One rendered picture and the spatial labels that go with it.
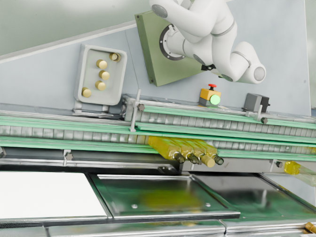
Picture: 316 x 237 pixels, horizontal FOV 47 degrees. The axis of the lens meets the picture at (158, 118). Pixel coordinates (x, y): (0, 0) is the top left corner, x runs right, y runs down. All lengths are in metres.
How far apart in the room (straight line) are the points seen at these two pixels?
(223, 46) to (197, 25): 0.16
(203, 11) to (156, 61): 0.53
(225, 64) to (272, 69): 0.81
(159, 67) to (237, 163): 0.63
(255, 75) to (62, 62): 0.75
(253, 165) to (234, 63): 0.78
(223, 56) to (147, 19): 0.43
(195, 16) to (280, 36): 1.00
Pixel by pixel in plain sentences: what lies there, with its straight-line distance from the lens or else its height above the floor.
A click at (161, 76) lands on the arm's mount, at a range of 1.55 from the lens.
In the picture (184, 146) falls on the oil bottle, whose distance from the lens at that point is 1.42.
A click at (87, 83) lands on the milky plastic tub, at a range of 1.52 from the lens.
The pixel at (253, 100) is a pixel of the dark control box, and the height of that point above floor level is 0.82.
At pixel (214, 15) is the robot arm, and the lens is 1.07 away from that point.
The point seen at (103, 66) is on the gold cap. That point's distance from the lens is 1.48.
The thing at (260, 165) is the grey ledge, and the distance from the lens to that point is 1.93.
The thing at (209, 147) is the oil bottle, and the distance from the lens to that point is 1.48.
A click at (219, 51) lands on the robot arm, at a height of 1.24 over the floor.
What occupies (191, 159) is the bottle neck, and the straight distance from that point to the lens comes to 1.36.
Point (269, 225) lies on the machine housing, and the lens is 1.34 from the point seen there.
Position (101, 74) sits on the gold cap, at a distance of 1.49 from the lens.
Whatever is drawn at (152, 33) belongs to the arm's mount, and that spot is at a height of 0.84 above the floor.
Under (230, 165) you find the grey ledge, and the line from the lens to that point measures 1.82.
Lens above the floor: 2.23
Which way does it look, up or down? 61 degrees down
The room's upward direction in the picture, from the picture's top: 124 degrees clockwise
